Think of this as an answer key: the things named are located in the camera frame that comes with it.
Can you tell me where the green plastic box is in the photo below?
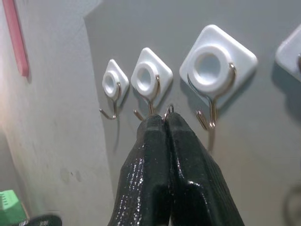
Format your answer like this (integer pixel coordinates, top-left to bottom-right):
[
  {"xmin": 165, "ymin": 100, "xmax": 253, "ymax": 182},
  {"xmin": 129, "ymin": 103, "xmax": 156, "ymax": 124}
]
[{"xmin": 0, "ymin": 189, "xmax": 30, "ymax": 226}]

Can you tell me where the pink wall strip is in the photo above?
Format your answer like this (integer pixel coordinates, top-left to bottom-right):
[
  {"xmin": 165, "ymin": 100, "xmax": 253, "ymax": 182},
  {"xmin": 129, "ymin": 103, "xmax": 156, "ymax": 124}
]
[{"xmin": 4, "ymin": 0, "xmax": 30, "ymax": 77}]

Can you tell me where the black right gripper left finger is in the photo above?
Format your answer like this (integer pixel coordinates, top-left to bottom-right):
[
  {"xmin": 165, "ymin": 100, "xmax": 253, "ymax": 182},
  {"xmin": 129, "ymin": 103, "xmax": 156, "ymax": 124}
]
[{"xmin": 110, "ymin": 114, "xmax": 174, "ymax": 226}]

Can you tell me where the large white adhesive wall hook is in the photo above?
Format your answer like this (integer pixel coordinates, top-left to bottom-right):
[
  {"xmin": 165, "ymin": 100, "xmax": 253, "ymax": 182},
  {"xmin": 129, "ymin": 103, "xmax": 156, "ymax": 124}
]
[{"xmin": 179, "ymin": 24, "xmax": 259, "ymax": 130}]

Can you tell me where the medium white adhesive wall hook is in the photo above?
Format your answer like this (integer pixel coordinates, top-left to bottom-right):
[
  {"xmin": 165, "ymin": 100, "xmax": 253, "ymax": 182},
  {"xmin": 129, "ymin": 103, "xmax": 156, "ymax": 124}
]
[{"xmin": 130, "ymin": 47, "xmax": 174, "ymax": 120}]

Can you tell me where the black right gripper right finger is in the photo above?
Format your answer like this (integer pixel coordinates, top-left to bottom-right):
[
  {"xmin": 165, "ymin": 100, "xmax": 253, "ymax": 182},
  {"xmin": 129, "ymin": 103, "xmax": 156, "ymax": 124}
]
[{"xmin": 166, "ymin": 113, "xmax": 245, "ymax": 226}]

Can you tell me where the silver metal key ring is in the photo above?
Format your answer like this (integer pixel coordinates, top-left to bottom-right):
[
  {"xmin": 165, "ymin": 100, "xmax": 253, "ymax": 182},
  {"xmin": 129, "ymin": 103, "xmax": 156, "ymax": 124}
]
[{"xmin": 163, "ymin": 105, "xmax": 176, "ymax": 122}]

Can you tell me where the small white adhesive wall hook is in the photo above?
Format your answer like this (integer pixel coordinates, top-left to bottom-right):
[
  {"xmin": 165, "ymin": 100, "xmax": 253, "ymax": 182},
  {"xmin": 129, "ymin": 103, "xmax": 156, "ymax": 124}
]
[{"xmin": 98, "ymin": 58, "xmax": 130, "ymax": 121}]

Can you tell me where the black round object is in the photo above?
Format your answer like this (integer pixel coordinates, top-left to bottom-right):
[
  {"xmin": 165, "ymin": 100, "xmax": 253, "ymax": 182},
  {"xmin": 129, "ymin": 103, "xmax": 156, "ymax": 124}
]
[{"xmin": 27, "ymin": 213, "xmax": 63, "ymax": 226}]

